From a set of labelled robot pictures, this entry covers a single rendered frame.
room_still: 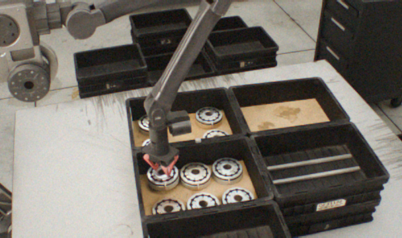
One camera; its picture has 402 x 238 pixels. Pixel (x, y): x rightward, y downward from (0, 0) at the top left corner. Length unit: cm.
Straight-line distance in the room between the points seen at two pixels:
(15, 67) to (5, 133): 177
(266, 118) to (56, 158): 86
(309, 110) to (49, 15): 113
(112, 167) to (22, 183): 36
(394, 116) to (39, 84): 257
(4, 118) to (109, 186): 181
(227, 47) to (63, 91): 131
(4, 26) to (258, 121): 104
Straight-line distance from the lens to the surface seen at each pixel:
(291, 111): 189
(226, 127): 178
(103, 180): 179
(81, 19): 119
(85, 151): 192
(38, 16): 120
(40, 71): 155
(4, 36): 123
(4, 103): 361
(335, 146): 177
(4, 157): 312
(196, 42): 129
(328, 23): 321
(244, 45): 302
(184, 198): 151
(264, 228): 145
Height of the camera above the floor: 196
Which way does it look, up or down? 38 degrees down
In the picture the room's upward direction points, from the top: straight up
